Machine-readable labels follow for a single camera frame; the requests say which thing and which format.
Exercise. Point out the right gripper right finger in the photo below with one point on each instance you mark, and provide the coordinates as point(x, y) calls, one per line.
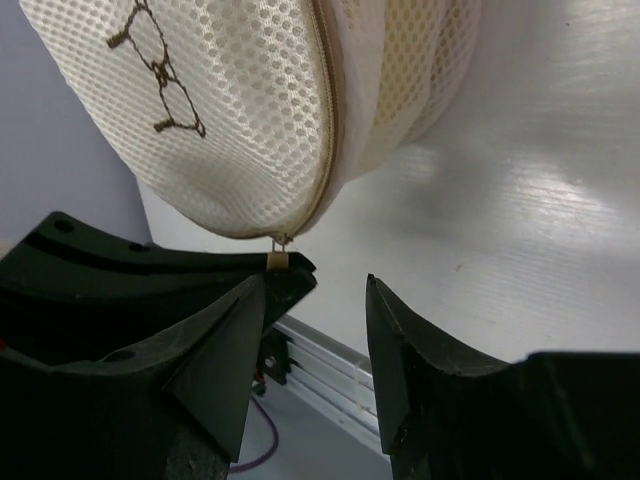
point(422, 376)

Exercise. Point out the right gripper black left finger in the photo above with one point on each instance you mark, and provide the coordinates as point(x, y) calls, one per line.
point(170, 407)

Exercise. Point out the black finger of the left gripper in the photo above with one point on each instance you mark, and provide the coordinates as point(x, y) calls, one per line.
point(71, 292)

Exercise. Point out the aluminium rail frame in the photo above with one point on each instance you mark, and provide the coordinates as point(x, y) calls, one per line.
point(332, 378)

